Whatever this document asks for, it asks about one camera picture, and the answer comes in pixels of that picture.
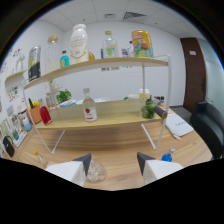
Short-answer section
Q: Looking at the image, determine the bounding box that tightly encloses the green potted plant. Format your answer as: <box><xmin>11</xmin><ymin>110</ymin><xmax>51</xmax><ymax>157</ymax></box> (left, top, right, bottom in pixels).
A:
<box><xmin>55</xmin><ymin>89</ymin><xmax>73</xmax><ymax>104</ymax></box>

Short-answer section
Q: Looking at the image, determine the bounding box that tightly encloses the small bottle with orange cap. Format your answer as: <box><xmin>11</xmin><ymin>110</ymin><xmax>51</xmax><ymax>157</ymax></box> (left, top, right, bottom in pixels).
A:
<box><xmin>33</xmin><ymin>150</ymin><xmax>51</xmax><ymax>169</ymax></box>

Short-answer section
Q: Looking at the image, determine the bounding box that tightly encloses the yellow cartoon snack can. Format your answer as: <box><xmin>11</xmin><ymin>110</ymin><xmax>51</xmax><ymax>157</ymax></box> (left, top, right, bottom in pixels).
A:
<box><xmin>131</xmin><ymin>29</ymin><xmax>155</xmax><ymax>59</ymax></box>

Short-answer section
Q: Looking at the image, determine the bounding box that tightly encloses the blue-rimmed bowl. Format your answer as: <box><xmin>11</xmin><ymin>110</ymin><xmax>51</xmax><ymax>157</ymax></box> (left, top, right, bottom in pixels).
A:
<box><xmin>59</xmin><ymin>99</ymin><xmax>77</xmax><ymax>108</ymax></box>

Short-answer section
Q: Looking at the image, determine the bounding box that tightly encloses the black and yellow can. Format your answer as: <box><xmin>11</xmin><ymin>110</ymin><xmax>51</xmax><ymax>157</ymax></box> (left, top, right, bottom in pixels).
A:
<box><xmin>27</xmin><ymin>45</ymin><xmax>42</xmax><ymax>83</ymax></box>

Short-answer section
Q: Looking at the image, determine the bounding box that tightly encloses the white milk bottle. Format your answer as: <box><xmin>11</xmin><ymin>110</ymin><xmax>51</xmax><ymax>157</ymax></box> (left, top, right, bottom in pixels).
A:
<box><xmin>69</xmin><ymin>23</ymin><xmax>90</xmax><ymax>65</ymax></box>

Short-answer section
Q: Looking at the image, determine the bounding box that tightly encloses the clear bottle with green cap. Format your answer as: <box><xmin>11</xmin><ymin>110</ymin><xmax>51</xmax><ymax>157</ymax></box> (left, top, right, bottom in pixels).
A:
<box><xmin>101</xmin><ymin>30</ymin><xmax>120</xmax><ymax>59</ymax></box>

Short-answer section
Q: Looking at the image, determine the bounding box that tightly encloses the orange pot with utensils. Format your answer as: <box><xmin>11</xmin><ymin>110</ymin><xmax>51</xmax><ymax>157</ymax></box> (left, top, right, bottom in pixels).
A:
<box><xmin>27</xmin><ymin>98</ymin><xmax>43</xmax><ymax>125</ymax></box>

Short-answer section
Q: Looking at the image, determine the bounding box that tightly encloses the red liquid bottle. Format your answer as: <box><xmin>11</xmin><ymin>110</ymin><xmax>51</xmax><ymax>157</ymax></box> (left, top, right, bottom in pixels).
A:
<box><xmin>39</xmin><ymin>105</ymin><xmax>53</xmax><ymax>126</ymax></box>

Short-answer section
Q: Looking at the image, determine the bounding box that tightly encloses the ceiling air vent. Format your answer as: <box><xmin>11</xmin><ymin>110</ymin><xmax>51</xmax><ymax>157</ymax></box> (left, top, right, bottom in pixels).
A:
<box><xmin>123</xmin><ymin>11</ymin><xmax>148</xmax><ymax>20</ymax></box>

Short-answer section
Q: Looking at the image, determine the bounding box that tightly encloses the wooden wall shelf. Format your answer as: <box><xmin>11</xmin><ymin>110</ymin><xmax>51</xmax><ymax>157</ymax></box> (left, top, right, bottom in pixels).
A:
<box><xmin>4</xmin><ymin>69</ymin><xmax>28</xmax><ymax>83</ymax></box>

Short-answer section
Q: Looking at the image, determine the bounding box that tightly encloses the black armchair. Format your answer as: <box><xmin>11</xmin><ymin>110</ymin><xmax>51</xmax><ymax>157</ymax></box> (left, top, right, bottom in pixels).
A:
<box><xmin>189</xmin><ymin>100</ymin><xmax>224</xmax><ymax>160</ymax></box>

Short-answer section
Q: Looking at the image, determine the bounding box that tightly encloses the clear bottle with red label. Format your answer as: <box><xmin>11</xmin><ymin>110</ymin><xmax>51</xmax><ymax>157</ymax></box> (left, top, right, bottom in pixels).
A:
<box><xmin>82</xmin><ymin>87</ymin><xmax>98</xmax><ymax>123</ymax></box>

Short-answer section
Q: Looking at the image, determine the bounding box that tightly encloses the brown door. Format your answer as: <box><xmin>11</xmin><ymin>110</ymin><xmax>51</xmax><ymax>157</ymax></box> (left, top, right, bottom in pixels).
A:
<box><xmin>180</xmin><ymin>37</ymin><xmax>208</xmax><ymax>114</ymax></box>

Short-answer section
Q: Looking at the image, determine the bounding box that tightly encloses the dark handle with wooden tip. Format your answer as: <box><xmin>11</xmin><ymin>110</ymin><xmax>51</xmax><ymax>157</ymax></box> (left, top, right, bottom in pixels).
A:
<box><xmin>153</xmin><ymin>105</ymin><xmax>168</xmax><ymax>119</ymax></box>

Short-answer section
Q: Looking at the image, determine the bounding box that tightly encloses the green cup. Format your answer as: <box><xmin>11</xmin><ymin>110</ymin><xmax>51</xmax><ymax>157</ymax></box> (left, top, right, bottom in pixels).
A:
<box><xmin>11</xmin><ymin>129</ymin><xmax>20</xmax><ymax>141</ymax></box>

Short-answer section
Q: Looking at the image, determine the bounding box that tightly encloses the blue liquid bottle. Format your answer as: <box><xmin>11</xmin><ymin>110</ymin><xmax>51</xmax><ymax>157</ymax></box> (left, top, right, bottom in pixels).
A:
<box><xmin>161</xmin><ymin>147</ymin><xmax>177</xmax><ymax>163</ymax></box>

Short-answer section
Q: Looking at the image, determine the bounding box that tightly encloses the clear glass with ice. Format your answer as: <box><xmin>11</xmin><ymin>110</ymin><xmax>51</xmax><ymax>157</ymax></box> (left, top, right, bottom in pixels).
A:
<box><xmin>85</xmin><ymin>156</ymin><xmax>107</xmax><ymax>183</ymax></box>

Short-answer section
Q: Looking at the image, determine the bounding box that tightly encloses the teal bottle with black cap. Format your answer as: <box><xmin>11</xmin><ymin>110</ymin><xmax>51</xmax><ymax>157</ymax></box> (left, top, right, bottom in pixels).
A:
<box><xmin>59</xmin><ymin>50</ymin><xmax>71</xmax><ymax>69</ymax></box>

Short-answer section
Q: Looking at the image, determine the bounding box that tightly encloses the white-framed wooden two-tier rack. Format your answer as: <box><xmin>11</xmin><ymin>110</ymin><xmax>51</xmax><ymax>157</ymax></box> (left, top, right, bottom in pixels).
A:
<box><xmin>21</xmin><ymin>53</ymin><xmax>172</xmax><ymax>155</ymax></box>

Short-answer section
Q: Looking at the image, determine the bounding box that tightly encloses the colourful sticker wall picture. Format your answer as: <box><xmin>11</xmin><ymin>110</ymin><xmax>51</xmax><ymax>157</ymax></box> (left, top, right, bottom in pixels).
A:
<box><xmin>7</xmin><ymin>85</ymin><xmax>19</xmax><ymax>103</ymax></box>

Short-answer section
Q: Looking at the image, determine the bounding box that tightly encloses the white notebook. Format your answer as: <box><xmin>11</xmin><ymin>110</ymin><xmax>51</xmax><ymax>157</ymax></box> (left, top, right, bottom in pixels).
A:
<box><xmin>164</xmin><ymin>113</ymin><xmax>195</xmax><ymax>138</ymax></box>

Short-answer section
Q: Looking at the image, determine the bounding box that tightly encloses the white kitchen scale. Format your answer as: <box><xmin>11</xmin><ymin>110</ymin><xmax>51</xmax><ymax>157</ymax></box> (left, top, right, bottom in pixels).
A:
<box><xmin>13</xmin><ymin>130</ymin><xmax>28</xmax><ymax>148</ymax></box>

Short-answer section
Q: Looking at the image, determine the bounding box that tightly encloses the clear bottle with blue cap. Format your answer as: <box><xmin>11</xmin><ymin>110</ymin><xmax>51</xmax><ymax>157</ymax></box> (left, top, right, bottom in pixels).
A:
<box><xmin>128</xmin><ymin>40</ymin><xmax>135</xmax><ymax>58</ymax></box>

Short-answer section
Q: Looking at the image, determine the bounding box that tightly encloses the clear jar with wooden lid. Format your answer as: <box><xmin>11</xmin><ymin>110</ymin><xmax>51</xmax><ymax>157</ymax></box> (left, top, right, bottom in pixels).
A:
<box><xmin>44</xmin><ymin>34</ymin><xmax>62</xmax><ymax>74</ymax></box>

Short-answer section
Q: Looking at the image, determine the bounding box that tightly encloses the white vase ornament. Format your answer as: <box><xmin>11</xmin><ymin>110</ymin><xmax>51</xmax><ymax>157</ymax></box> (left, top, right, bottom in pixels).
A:
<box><xmin>15</xmin><ymin>53</ymin><xmax>26</xmax><ymax>72</ymax></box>

